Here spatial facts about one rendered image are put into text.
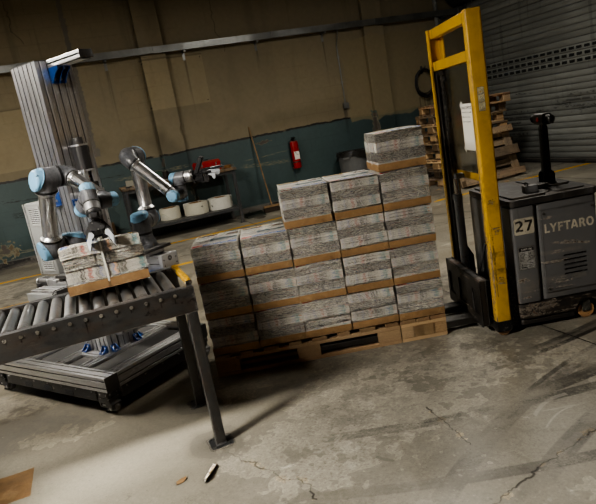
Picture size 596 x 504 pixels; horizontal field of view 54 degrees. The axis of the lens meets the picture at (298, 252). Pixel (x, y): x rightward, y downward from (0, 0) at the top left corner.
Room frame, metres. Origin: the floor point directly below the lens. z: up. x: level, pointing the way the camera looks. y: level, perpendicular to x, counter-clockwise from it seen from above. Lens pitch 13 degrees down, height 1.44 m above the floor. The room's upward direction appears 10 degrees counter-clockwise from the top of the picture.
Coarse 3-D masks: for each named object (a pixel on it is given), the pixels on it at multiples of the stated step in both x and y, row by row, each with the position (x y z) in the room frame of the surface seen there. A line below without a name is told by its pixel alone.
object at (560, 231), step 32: (512, 192) 3.47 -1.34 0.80; (544, 192) 3.29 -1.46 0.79; (576, 192) 3.25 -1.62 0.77; (480, 224) 3.75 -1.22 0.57; (512, 224) 3.25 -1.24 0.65; (544, 224) 3.25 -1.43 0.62; (576, 224) 3.26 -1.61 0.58; (480, 256) 3.82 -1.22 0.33; (512, 256) 3.27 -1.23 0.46; (544, 256) 3.25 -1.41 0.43; (576, 256) 3.26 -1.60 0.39; (544, 288) 3.27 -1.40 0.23; (576, 288) 3.27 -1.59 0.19; (544, 320) 3.26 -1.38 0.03
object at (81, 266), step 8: (64, 248) 2.73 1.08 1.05; (72, 248) 2.68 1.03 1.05; (80, 248) 2.69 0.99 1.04; (64, 256) 2.66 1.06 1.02; (72, 256) 2.69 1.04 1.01; (80, 256) 2.68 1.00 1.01; (88, 256) 2.69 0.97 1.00; (64, 264) 2.66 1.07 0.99; (72, 264) 2.67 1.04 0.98; (80, 264) 2.68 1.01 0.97; (88, 264) 2.69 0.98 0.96; (96, 264) 2.70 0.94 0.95; (72, 272) 2.66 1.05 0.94; (80, 272) 2.67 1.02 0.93; (88, 272) 2.68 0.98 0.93; (96, 272) 2.70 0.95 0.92; (72, 280) 2.66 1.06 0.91; (80, 280) 2.67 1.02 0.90; (88, 280) 2.68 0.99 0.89; (96, 280) 2.69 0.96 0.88; (104, 288) 2.70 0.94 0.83
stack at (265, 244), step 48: (240, 240) 3.36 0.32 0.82; (288, 240) 3.38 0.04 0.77; (336, 240) 3.38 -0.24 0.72; (384, 240) 3.39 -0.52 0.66; (240, 288) 3.36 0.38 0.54; (288, 288) 3.37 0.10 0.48; (336, 288) 3.38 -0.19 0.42; (384, 288) 3.38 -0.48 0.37; (240, 336) 3.37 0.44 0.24; (336, 336) 3.39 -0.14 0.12; (384, 336) 3.38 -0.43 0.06
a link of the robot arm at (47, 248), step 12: (48, 168) 3.13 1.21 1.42; (36, 180) 3.07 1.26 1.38; (48, 180) 3.10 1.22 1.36; (60, 180) 3.15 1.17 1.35; (36, 192) 3.11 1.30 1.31; (48, 192) 3.11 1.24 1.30; (48, 204) 3.14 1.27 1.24; (48, 216) 3.16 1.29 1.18; (48, 228) 3.17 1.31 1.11; (48, 240) 3.18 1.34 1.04; (60, 240) 3.22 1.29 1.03; (48, 252) 3.18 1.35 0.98
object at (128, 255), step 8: (128, 232) 2.97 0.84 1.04; (136, 232) 2.82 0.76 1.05; (120, 240) 2.75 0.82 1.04; (128, 240) 2.76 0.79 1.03; (136, 240) 2.77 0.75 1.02; (112, 248) 2.73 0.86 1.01; (120, 248) 2.74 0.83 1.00; (128, 248) 2.75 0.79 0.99; (136, 248) 2.76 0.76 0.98; (112, 256) 2.72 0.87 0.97; (120, 256) 2.73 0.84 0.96; (128, 256) 2.74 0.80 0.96; (136, 256) 2.76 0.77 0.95; (144, 256) 2.77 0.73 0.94; (112, 264) 2.72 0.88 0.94; (120, 264) 2.73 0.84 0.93; (128, 264) 2.75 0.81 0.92; (136, 264) 2.77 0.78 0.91; (144, 264) 2.77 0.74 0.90; (120, 272) 2.73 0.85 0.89; (128, 272) 2.74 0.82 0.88; (136, 280) 2.75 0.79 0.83
